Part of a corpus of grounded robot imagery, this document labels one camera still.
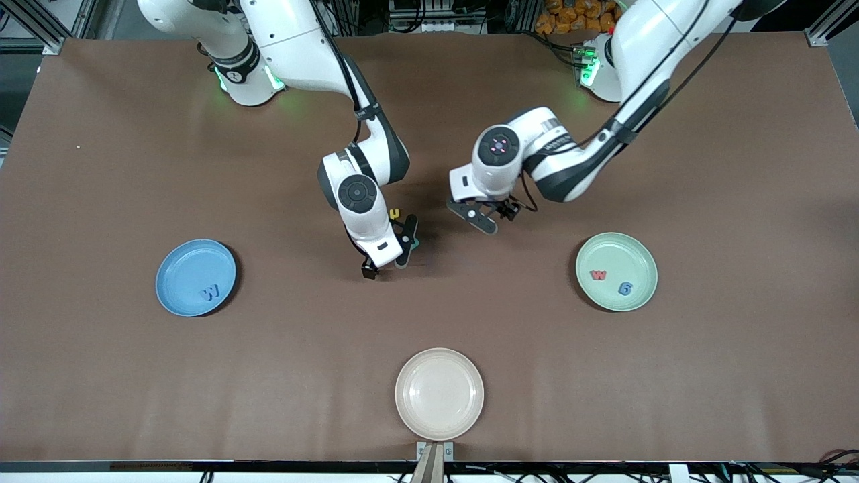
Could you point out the blue foam letter g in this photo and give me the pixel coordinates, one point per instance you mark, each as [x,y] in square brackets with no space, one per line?
[621,289]

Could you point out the blue foam letter W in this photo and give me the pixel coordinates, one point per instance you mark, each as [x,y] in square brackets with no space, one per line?
[211,294]

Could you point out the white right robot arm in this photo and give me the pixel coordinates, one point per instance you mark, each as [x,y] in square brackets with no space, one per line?
[295,40]

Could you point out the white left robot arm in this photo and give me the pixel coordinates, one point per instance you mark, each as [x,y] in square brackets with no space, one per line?
[644,47]

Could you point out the green plate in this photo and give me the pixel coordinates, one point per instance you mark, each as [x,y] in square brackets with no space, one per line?
[607,251]

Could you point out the cream plate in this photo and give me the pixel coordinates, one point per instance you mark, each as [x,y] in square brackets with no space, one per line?
[439,394]

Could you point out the blue plate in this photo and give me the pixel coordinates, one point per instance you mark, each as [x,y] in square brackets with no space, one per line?
[181,268]

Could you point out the grey electronics rack box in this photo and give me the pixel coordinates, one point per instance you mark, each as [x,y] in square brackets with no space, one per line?
[436,25]

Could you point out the orange snack bag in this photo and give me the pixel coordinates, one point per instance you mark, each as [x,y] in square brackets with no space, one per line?
[570,17]

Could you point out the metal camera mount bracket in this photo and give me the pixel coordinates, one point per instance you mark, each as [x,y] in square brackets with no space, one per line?
[435,463]

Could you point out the black table edge rail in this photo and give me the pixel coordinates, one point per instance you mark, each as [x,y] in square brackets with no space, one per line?
[201,465]

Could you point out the aluminium frame profile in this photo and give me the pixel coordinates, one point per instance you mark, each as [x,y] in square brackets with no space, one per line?
[54,43]
[822,30]

